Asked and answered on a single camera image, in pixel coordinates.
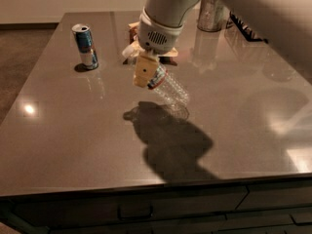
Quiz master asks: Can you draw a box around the dark drawer handle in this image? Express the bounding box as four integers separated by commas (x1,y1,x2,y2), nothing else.
117,205,154,221

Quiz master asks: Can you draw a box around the silver metal cup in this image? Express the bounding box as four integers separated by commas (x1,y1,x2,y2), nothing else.
197,0,225,32

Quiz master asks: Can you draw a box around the brown yellow chip bag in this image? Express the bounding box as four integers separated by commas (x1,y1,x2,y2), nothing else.
128,21,178,58

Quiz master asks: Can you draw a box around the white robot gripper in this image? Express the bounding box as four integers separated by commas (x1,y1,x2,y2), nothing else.
134,11,182,88

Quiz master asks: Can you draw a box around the blue silver soda can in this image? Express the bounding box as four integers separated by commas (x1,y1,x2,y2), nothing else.
71,23,98,70

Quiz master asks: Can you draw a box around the clear plastic water bottle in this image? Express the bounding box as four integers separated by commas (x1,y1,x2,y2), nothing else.
121,44,191,107

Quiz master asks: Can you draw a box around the black wire basket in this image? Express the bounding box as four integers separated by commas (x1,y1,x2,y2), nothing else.
229,12,267,43

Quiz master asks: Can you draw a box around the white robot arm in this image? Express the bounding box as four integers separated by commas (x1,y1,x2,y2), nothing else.
137,0,312,83

